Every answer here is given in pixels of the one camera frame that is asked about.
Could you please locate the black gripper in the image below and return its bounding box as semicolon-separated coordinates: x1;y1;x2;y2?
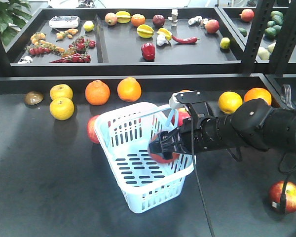
148;102;227;160

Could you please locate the light blue plastic basket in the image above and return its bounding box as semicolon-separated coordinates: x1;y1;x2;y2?
94;102;195;213

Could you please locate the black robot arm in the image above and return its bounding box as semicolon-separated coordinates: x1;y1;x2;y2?
148;99;296;160

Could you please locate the pink red apple centre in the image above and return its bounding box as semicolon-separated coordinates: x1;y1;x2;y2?
178;111;190;126

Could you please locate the pink red apple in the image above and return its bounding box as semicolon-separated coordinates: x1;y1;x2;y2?
178;111;190;126
87;115;100;144

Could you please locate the yellow citrus right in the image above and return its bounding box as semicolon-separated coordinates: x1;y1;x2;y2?
218;91;243;114

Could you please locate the pink red apple left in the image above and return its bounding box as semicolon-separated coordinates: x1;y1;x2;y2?
87;115;100;144

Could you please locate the orange back left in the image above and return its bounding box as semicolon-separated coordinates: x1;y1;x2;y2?
85;80;111;106

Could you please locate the red bell pepper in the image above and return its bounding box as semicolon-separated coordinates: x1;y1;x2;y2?
141;42;155;61

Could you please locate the large orange far right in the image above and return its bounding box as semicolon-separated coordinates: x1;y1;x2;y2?
244;87;272;105

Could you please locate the white garlic bulb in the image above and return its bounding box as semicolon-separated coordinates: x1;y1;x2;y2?
156;34;169;46

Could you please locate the red chili pepper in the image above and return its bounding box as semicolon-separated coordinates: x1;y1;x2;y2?
172;36;199;44

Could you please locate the yellow starfruit large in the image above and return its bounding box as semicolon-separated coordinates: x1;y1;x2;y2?
137;24;154;39

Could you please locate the yellow apple front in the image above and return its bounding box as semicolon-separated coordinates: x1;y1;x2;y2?
50;97;74;120

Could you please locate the yellow apple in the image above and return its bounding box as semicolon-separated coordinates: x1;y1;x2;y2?
50;97;74;120
50;84;73;100

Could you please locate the black upper produce tray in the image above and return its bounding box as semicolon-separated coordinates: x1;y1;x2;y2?
6;7;244;77

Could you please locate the dark purple plum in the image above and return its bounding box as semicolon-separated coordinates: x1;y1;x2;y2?
152;14;165;28

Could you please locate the yellow apple back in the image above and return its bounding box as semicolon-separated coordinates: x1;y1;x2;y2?
50;84;73;100

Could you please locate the white electronic scale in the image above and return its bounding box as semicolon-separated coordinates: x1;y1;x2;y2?
49;16;80;29

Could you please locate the potted green plant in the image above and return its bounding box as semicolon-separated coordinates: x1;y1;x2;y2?
0;0;32;46

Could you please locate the black shelf post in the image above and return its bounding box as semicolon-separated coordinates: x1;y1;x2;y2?
240;0;275;75

